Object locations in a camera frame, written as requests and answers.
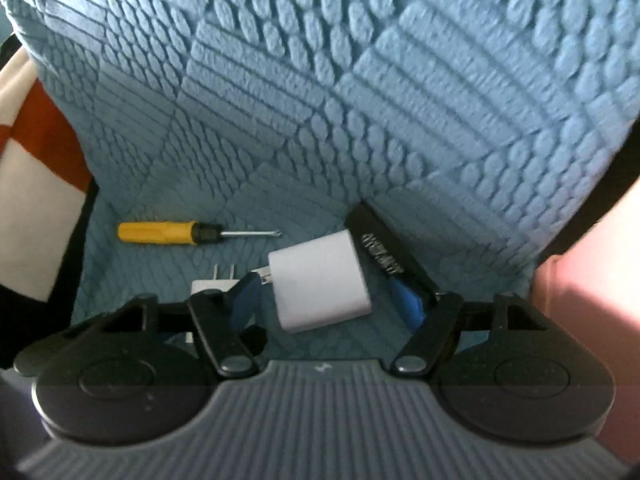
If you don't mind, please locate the yellow handle screwdriver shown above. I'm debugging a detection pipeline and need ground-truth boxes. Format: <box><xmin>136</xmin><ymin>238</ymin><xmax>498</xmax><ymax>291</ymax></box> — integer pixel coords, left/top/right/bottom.
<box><xmin>117</xmin><ymin>221</ymin><xmax>281</xmax><ymax>246</ymax></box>

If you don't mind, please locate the large white charger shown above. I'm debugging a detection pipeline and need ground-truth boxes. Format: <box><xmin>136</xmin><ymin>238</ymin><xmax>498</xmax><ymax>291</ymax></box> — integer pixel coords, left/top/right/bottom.
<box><xmin>256</xmin><ymin>230</ymin><xmax>372</xmax><ymax>334</ymax></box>

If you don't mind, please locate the small white charger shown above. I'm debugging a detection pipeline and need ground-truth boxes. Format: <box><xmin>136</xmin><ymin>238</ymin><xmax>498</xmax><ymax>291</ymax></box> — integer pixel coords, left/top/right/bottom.
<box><xmin>184</xmin><ymin>263</ymin><xmax>239</xmax><ymax>346</ymax></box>

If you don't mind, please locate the pink cardboard box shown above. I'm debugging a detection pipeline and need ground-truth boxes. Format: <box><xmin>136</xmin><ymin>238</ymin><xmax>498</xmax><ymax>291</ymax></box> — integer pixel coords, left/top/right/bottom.
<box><xmin>532</xmin><ymin>185</ymin><xmax>639</xmax><ymax>462</ymax></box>

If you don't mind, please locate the red white black blanket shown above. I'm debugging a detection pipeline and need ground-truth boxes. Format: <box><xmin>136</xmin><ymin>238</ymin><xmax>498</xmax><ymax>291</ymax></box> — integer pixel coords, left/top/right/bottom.
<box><xmin>0</xmin><ymin>44</ymin><xmax>97</xmax><ymax>306</ymax></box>

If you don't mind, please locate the black rectangular stick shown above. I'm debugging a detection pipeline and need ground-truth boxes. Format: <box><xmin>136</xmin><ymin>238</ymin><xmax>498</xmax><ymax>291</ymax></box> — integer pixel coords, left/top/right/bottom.
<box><xmin>345</xmin><ymin>202</ymin><xmax>438</xmax><ymax>301</ymax></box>

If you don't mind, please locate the blue textured sofa cover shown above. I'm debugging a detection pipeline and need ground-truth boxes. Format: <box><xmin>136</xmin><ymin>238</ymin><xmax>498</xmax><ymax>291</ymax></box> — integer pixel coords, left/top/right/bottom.
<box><xmin>0</xmin><ymin>0</ymin><xmax>640</xmax><ymax>361</ymax></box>

